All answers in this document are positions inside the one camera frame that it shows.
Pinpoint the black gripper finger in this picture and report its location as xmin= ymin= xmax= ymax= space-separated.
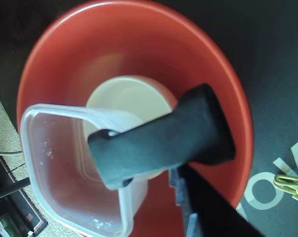
xmin=168 ymin=163 xmax=261 ymax=237

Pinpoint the yellow wire clip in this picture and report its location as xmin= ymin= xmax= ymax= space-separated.
xmin=273 ymin=173 xmax=298 ymax=196

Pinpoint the black plastic wedge part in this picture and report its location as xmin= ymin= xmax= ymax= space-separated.
xmin=87 ymin=83 xmax=236 ymax=190

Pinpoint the small white round dish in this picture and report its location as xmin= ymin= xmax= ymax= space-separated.
xmin=82 ymin=76 xmax=178 ymax=181

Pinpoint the clear square plastic container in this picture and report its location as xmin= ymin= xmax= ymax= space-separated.
xmin=20 ymin=103 xmax=149 ymax=236

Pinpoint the red bowl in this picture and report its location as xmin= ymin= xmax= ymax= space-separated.
xmin=16 ymin=0 xmax=254 ymax=237

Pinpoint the grey mat with ROBO print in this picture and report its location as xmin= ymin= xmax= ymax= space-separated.
xmin=89 ymin=0 xmax=298 ymax=237

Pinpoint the black bar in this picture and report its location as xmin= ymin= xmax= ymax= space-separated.
xmin=0 ymin=178 xmax=31 ymax=203

